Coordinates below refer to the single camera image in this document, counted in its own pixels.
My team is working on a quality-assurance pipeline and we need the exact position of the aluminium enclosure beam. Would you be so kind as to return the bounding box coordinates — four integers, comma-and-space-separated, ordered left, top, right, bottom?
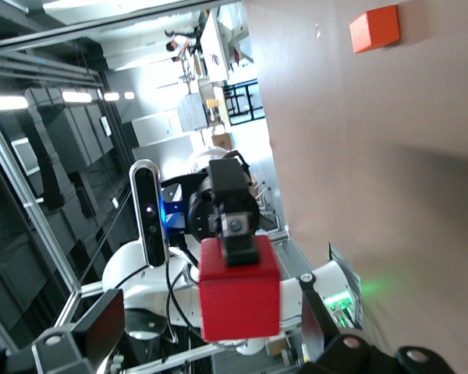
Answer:
0, 0, 243, 60

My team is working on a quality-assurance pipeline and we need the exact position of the red wooden block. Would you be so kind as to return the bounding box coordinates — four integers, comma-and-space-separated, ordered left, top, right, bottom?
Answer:
197, 235, 282, 343

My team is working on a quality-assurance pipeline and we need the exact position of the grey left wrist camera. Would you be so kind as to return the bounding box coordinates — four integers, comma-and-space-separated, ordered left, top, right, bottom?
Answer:
129, 159, 171, 270

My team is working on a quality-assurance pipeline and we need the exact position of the cardboard box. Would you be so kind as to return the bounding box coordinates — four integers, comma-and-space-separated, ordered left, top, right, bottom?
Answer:
211, 132, 233, 151

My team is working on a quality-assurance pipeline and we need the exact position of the white lab table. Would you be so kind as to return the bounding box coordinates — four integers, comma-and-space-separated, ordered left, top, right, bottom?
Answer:
198, 6, 255, 83

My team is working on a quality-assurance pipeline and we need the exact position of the aluminium enclosure post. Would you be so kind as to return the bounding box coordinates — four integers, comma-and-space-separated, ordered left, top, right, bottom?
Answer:
0, 108, 83, 336

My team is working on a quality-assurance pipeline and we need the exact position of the white framed wall sign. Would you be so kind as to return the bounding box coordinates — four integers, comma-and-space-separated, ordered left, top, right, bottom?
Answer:
10, 136, 41, 177

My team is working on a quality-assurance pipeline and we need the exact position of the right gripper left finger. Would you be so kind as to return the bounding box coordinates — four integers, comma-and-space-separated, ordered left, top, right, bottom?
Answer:
30, 288, 126, 374

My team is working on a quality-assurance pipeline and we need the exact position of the grey cabinet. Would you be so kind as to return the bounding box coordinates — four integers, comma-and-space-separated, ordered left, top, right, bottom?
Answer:
176, 93, 210, 133

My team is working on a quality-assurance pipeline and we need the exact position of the blue camera mount bracket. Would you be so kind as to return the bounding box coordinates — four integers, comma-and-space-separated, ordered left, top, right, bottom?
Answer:
159, 185, 189, 229

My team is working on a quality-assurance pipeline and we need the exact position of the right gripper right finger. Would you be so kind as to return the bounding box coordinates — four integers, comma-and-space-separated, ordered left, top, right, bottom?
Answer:
298, 290, 379, 374

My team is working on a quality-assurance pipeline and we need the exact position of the orange wooden block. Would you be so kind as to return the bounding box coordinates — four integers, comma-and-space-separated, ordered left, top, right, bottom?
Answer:
349, 4, 401, 55

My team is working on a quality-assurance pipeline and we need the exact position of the white cabinet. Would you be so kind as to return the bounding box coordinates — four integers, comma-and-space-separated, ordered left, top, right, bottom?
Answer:
131, 108, 183, 147
151, 134, 197, 177

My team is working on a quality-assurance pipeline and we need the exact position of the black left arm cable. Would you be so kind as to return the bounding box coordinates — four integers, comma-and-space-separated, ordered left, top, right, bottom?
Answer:
165, 252, 204, 340

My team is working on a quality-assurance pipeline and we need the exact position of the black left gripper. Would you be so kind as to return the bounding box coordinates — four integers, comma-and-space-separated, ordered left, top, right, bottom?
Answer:
186, 158, 261, 269

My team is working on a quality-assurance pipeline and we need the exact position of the aluminium table edge rail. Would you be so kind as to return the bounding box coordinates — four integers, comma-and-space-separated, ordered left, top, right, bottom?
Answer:
257, 221, 310, 282

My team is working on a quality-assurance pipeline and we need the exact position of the black frame cart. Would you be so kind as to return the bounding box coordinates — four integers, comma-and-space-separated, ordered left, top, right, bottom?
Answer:
222, 78, 267, 127

